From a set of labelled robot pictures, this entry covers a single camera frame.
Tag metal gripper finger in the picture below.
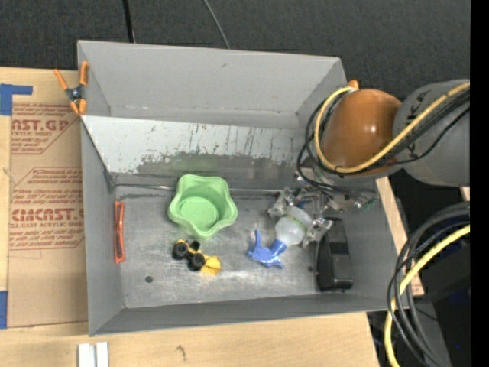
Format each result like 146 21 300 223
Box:
267 188 303 219
302 215 334 248

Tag clear spray bottle blue trigger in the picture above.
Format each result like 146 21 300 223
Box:
245 207 313 271

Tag green star-shaped bowl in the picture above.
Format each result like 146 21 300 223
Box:
167 173 239 241

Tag yellow toy truck black wheels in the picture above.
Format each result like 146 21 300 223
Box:
171 239 223 276

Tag grey metal bin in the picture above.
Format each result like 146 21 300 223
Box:
76 39 410 337

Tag brown cardboard board red print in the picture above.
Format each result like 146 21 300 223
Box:
0 66 91 329

